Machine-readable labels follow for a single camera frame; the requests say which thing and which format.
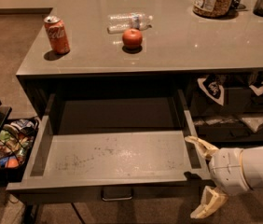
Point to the grey top drawer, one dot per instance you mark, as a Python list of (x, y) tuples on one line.
[(111, 149)]

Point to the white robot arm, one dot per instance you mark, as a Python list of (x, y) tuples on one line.
[(252, 165)]

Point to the black wire basket of snacks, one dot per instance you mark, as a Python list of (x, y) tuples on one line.
[(17, 138)]

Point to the red Coca-Cola can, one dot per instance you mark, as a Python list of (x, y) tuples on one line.
[(56, 33)]

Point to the grey drawer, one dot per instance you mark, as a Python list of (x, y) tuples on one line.
[(111, 149), (236, 132)]

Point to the large snack jar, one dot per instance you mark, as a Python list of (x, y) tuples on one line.
[(211, 8)]

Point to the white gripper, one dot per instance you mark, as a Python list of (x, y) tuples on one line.
[(227, 169)]

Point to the clear plastic water bottle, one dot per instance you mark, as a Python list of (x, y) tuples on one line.
[(118, 23)]

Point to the red apple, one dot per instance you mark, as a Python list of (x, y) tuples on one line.
[(132, 38)]

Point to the grey counter cabinet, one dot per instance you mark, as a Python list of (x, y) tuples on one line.
[(177, 48)]

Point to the grey middle right drawer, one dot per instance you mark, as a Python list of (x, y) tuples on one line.
[(236, 132)]

